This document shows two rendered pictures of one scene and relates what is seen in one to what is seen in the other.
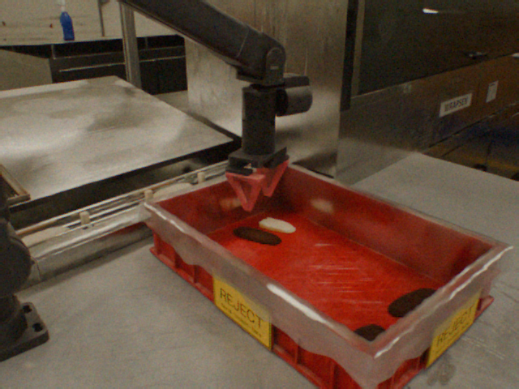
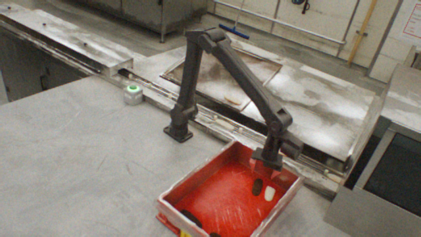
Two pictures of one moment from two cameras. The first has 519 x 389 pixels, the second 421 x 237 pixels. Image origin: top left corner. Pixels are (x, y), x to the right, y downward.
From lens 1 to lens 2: 98 cm
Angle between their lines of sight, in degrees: 64
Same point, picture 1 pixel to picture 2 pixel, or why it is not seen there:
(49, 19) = not seen: outside the picture
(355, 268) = (242, 223)
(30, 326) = (182, 137)
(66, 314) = (193, 143)
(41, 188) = (248, 112)
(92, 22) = not seen: outside the picture
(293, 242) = (256, 200)
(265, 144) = (264, 154)
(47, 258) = (210, 129)
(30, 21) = not seen: outside the picture
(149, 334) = (187, 164)
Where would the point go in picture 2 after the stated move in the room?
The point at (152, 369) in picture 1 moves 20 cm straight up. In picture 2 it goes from (173, 167) to (177, 128)
